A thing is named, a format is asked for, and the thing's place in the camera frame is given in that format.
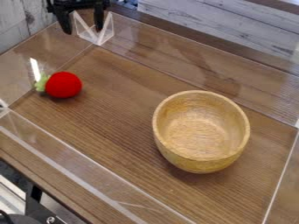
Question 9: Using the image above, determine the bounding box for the black cable under table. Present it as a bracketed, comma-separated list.
[0, 209, 15, 224]

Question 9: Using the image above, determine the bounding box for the red felt strawberry toy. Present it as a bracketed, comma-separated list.
[34, 71, 83, 99]

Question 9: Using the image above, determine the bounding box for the light wooden bowl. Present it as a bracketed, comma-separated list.
[153, 90, 252, 173]

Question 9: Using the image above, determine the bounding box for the clear acrylic tray enclosure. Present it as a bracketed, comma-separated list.
[0, 15, 299, 224]

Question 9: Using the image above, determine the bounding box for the black table leg bracket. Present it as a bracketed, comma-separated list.
[25, 184, 67, 224]

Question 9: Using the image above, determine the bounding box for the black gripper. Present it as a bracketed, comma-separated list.
[46, 0, 111, 35]

